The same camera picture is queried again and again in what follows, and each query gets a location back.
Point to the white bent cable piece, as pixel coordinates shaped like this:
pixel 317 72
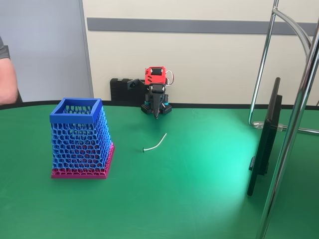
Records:
pixel 149 149

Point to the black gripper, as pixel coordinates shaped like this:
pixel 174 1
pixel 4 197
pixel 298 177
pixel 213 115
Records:
pixel 156 98

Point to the green table cloth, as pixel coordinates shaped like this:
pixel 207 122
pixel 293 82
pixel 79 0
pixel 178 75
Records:
pixel 174 186

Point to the grey shirt sleeve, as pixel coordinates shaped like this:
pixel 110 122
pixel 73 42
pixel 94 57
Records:
pixel 3 49

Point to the clear plastic stand clip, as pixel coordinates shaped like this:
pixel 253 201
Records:
pixel 258 124

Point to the grey wall rail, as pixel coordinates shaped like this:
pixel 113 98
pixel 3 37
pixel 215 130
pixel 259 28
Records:
pixel 199 25

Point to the black perforated base mount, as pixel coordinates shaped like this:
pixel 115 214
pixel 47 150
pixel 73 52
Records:
pixel 145 109

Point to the blue and pink mesh basket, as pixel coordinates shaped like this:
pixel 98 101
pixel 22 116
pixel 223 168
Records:
pixel 72 118

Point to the chrome tube stand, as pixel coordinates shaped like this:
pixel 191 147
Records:
pixel 286 149

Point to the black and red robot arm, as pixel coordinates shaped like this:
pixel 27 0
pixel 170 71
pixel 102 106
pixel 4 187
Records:
pixel 149 77

